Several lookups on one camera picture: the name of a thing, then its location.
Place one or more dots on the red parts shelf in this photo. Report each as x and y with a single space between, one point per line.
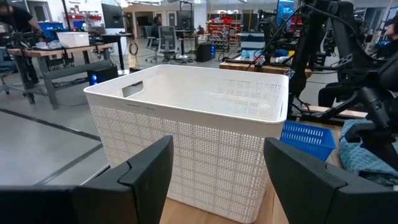
222 31

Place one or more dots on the black monitor on stand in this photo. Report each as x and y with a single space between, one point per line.
112 15

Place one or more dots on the small blue plastic basket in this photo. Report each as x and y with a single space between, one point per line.
308 140

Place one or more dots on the blue storage bins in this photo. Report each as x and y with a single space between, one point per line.
51 29

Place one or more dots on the wooden workbench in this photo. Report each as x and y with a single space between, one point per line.
62 51

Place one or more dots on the large blue patterned gown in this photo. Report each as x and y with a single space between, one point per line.
357 158

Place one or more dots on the black computer tower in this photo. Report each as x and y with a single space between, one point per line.
205 52

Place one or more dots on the white storage bin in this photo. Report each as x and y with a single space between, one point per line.
73 39

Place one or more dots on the wooden table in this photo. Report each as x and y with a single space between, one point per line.
255 68

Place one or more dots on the person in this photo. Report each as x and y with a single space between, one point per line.
392 29
155 28
18 18

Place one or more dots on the black metal table frame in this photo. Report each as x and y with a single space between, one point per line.
314 119

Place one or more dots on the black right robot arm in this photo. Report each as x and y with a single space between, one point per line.
348 37

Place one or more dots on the grey office chair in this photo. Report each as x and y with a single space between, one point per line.
168 40

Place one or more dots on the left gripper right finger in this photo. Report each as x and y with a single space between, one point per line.
304 193

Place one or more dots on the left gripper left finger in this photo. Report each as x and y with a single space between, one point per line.
133 193

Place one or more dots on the white perforated plastic basket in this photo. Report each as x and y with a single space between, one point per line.
202 140

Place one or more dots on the computer tower blue light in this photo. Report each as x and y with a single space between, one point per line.
102 75

